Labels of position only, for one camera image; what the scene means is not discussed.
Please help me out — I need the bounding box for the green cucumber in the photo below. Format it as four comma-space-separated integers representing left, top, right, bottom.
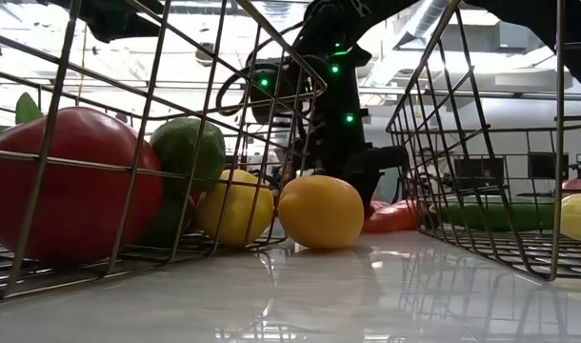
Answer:
431, 202, 556, 233

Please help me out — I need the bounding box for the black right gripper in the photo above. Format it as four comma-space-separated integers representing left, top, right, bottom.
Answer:
302, 94, 409, 218

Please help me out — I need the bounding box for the black background monitor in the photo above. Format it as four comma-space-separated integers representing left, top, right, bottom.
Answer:
453, 156, 506, 188
527, 151, 571, 181

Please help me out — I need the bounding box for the orange carrot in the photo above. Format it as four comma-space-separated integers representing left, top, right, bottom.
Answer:
361, 198, 421, 234

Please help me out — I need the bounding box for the orange mango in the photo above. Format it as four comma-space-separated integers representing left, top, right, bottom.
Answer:
277, 174, 366, 251

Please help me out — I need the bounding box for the yellow lemon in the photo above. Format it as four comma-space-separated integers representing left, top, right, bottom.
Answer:
194, 169, 275, 247

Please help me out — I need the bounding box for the metal wire basket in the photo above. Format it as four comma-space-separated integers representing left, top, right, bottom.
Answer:
385, 0, 581, 282
0, 0, 328, 304

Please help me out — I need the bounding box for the red tomato green calyx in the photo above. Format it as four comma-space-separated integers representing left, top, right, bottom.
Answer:
0, 92, 164, 266

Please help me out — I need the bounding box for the green lime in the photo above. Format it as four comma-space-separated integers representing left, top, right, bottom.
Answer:
150, 117, 228, 194

